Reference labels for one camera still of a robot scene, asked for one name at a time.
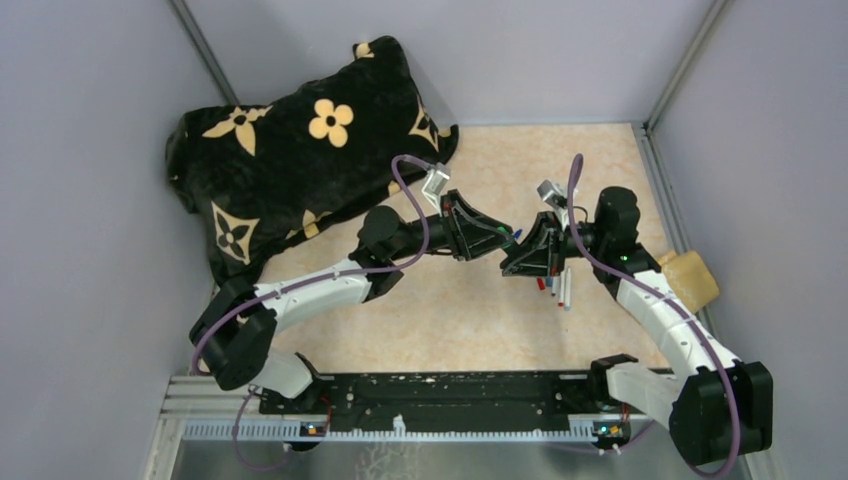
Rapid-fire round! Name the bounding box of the grey cable duct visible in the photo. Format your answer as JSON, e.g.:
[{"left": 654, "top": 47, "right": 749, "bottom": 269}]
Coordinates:
[{"left": 182, "top": 420, "right": 601, "bottom": 445}]

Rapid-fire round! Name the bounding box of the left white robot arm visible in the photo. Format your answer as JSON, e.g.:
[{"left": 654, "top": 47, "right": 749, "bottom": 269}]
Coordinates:
[{"left": 189, "top": 190, "right": 515, "bottom": 414}]

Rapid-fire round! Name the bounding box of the white red-tip pen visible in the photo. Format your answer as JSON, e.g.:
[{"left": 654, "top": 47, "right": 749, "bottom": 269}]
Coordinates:
[{"left": 557, "top": 272, "right": 566, "bottom": 308}]

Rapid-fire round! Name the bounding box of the white light-blue pen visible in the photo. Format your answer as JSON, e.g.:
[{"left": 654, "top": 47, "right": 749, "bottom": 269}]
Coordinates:
[{"left": 563, "top": 267, "right": 572, "bottom": 311}]

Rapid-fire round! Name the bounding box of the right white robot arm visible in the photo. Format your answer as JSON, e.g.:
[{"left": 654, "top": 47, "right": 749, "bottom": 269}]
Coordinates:
[{"left": 501, "top": 181, "right": 774, "bottom": 466}]

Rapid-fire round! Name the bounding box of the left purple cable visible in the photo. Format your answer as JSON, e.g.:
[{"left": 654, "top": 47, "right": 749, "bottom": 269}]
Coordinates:
[{"left": 190, "top": 154, "right": 439, "bottom": 473}]

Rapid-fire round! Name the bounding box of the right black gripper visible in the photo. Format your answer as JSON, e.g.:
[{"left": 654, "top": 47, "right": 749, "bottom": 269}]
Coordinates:
[{"left": 500, "top": 210, "right": 608, "bottom": 278}]

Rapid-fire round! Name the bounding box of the black floral plush blanket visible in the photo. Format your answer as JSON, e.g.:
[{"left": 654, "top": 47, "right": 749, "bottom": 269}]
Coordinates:
[{"left": 165, "top": 36, "right": 460, "bottom": 284}]

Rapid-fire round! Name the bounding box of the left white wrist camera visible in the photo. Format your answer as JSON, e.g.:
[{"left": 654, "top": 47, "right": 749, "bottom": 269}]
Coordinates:
[{"left": 421, "top": 163, "right": 451, "bottom": 212}]

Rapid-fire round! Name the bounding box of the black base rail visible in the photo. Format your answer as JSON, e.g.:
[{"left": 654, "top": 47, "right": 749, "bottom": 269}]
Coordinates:
[{"left": 259, "top": 370, "right": 637, "bottom": 438}]

